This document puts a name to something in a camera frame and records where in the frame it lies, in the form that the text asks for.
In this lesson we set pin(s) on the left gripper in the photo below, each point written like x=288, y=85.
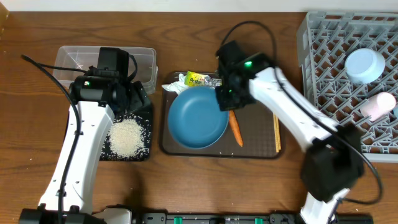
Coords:
x=139, y=98

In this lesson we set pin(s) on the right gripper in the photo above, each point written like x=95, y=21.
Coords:
x=226, y=103

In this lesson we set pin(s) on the pile of white rice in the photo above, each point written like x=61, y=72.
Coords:
x=127, y=138

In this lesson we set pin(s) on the white tissue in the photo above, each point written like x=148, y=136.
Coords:
x=178, y=86

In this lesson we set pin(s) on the yellow green snack wrapper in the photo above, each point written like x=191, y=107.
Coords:
x=198, y=79

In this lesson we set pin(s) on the orange carrot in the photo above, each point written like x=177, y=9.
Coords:
x=235, y=128

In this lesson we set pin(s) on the dark blue plate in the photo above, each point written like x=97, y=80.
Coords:
x=195, y=120

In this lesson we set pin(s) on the wooden chopstick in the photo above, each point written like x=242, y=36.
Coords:
x=278, y=133
x=275, y=133

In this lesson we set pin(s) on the light blue small bowl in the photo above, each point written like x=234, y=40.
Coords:
x=364, y=66

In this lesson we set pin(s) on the white plastic cup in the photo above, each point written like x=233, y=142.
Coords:
x=378, y=105

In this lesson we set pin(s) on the light blue cup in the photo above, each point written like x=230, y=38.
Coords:
x=395, y=111

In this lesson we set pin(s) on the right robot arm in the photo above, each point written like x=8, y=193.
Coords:
x=332, y=164

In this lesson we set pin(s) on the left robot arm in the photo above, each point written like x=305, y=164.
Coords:
x=69, y=195

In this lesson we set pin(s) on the grey dishwasher rack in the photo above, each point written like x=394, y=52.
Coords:
x=324, y=40

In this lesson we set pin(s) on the black plastic tray bin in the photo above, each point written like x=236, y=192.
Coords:
x=140, y=124

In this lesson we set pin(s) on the clear plastic bin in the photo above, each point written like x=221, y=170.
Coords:
x=82, y=57

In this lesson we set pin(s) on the dark brown serving tray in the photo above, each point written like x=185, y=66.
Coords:
x=258, y=126

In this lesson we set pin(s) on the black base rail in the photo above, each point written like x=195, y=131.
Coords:
x=272, y=218

